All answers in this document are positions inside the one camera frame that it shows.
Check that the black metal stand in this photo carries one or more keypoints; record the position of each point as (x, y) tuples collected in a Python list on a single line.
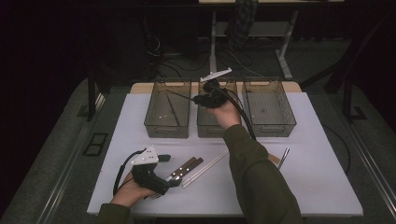
[(348, 87), (91, 93)]

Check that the dark hanging cloth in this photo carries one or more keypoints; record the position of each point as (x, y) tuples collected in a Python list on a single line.
[(241, 21)]

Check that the white framed desk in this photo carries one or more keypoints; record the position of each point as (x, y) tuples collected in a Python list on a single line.
[(213, 46)]

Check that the person's left hand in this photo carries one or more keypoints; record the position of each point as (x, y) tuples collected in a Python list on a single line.
[(130, 193)]

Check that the person's right hand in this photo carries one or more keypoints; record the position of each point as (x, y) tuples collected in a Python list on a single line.
[(227, 116)]

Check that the white chopstick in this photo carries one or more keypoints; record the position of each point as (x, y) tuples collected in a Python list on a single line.
[(204, 168)]

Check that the smoked clear plastic bin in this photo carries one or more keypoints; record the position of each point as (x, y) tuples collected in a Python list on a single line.
[(271, 105), (205, 124), (158, 112)]

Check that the metal floor rail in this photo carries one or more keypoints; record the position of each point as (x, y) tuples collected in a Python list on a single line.
[(373, 168), (67, 174)]

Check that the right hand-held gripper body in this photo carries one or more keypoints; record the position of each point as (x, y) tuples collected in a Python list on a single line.
[(216, 99)]

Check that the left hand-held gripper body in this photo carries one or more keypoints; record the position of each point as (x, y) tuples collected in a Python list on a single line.
[(148, 174)]

